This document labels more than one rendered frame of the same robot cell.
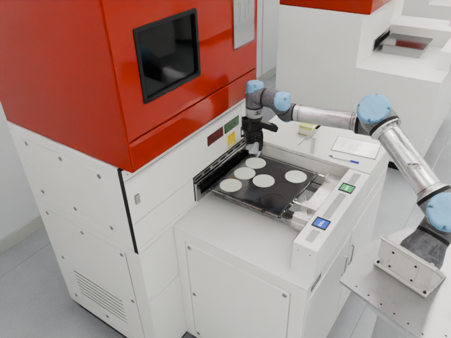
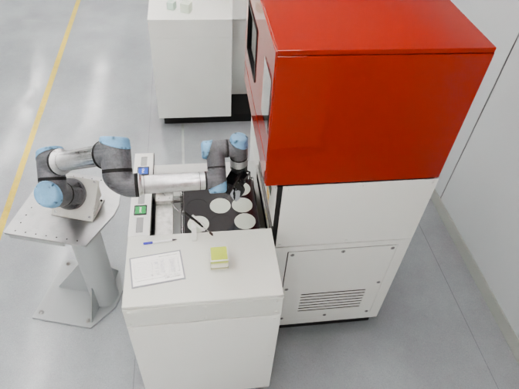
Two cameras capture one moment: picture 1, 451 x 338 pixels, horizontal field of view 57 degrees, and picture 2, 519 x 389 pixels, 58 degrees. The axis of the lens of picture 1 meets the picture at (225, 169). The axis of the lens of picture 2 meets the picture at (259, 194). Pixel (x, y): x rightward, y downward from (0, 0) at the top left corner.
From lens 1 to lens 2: 299 cm
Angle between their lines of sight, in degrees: 90
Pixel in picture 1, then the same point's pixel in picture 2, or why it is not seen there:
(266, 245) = not seen: hidden behind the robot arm
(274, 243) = not seen: hidden behind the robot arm
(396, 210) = not seen: outside the picture
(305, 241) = (146, 156)
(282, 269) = (161, 170)
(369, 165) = (132, 247)
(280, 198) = (192, 195)
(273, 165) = (226, 225)
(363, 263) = (111, 197)
